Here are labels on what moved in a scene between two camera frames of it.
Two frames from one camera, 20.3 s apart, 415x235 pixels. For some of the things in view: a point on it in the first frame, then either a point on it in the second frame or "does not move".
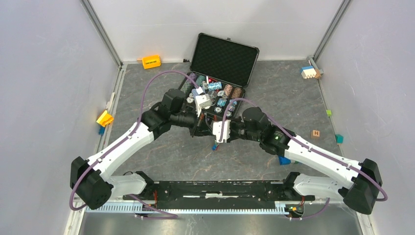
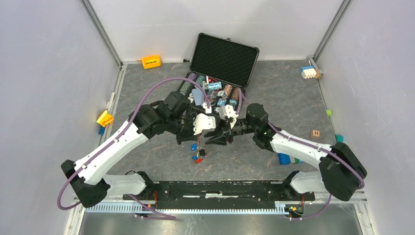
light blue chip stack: [212, 86] does not move
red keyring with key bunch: [215, 147] -> [201, 152]
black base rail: [219, 195] does not move
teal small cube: [339, 139] does not move
